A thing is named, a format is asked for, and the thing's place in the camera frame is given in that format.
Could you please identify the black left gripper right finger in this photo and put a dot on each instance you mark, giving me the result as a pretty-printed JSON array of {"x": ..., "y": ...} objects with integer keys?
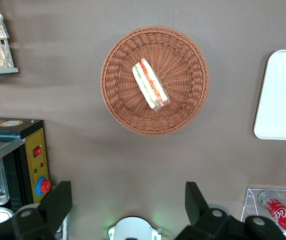
[{"x": 208, "y": 225}]

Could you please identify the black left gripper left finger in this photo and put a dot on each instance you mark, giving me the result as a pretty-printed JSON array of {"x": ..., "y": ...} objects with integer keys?
[{"x": 45, "y": 215}]

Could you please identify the pale plastic serving tray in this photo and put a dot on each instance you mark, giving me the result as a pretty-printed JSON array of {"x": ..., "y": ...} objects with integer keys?
[{"x": 283, "y": 100}]

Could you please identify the plastic-wrapped sandwich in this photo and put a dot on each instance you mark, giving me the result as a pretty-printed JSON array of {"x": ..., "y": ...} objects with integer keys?
[{"x": 149, "y": 82}]

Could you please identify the brown round wicker basket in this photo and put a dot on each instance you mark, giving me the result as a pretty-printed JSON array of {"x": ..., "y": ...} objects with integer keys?
[{"x": 183, "y": 62}]

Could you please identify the clear acrylic bottle holder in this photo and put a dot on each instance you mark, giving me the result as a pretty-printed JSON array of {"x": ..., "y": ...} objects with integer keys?
[{"x": 251, "y": 200}]

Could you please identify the red cola bottle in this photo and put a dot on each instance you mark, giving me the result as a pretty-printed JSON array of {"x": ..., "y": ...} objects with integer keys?
[{"x": 280, "y": 215}]

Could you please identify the black food warmer yellow panel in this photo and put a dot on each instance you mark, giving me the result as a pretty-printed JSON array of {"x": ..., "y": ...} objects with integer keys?
[{"x": 34, "y": 140}]

